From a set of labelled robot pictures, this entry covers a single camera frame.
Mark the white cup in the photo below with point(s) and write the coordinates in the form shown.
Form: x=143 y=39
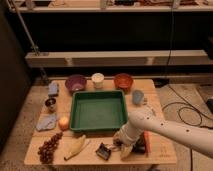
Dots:
x=97 y=79

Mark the black rectangular case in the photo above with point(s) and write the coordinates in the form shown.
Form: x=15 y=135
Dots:
x=140 y=146

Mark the blue cloth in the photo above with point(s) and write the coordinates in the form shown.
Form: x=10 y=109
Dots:
x=47 y=123

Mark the blue mug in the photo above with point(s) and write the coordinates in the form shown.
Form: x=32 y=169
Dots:
x=137 y=97

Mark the purple bowl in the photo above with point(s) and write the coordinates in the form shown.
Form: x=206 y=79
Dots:
x=75 y=82

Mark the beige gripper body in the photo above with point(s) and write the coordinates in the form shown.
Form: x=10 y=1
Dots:
x=125 y=151

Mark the orange apple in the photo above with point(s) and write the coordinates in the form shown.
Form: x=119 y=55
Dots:
x=63 y=123

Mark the small metal cup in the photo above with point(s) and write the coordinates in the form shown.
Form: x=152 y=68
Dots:
x=50 y=103

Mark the lower metal shelf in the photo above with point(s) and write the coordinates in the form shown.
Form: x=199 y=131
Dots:
x=118 y=58

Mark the yellow banana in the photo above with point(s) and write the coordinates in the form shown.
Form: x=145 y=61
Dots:
x=79 y=144

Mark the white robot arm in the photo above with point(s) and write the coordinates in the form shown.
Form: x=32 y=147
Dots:
x=197 y=139

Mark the green plastic tray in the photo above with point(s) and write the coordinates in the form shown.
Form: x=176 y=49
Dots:
x=98 y=111

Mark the bunch of red grapes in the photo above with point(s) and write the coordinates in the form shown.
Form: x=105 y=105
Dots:
x=46 y=151

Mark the orange bowl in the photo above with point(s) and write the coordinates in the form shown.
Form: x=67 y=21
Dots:
x=123 y=81

